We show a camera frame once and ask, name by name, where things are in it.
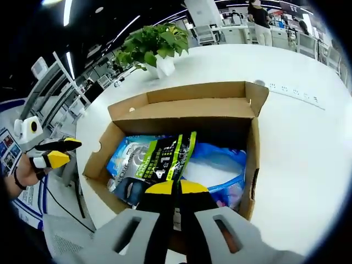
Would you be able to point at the blue silver soft pouch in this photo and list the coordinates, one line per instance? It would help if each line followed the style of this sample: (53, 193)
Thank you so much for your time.
(126, 159)

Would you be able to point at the white office chair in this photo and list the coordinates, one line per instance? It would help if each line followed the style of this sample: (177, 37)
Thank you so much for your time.
(306, 44)
(206, 34)

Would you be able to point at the white power strip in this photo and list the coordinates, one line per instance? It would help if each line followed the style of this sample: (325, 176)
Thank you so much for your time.
(294, 93)

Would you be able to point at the person's left hand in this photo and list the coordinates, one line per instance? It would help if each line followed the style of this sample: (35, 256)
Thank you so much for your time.
(27, 176)

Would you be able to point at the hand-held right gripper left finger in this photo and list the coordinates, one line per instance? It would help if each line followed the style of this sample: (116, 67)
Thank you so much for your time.
(154, 200)

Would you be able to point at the blue wet wipes packet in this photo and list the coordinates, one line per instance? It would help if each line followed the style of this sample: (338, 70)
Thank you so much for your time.
(214, 170)

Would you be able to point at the brown cardboard shoe box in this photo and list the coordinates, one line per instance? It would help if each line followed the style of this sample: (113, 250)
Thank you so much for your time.
(192, 110)

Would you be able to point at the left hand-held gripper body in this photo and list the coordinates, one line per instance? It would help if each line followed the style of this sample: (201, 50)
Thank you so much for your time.
(27, 137)

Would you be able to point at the grey round table grommet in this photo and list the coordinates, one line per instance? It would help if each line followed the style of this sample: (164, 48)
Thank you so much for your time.
(258, 81)

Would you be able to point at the grey mesh office chair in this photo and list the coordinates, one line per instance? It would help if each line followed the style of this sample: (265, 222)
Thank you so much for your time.
(66, 236)

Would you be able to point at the green potted plant white pot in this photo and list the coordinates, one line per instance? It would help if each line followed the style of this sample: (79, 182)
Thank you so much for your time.
(154, 41)

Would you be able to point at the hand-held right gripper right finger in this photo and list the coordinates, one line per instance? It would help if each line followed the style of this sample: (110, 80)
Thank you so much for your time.
(198, 200)

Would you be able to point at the black green soft pouch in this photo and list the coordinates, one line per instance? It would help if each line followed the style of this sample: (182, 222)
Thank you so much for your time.
(165, 159)

